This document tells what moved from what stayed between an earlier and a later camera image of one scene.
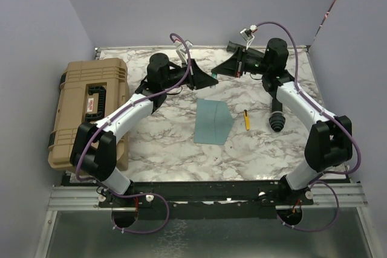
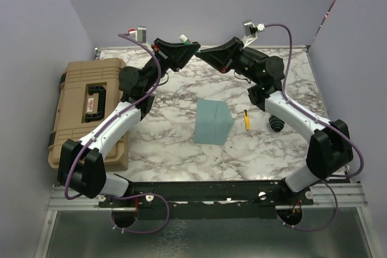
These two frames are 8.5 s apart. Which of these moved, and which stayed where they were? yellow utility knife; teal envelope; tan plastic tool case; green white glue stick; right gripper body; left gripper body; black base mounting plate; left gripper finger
Moved: left gripper finger; green white glue stick; left gripper body
Stayed: tan plastic tool case; right gripper body; yellow utility knife; teal envelope; black base mounting plate
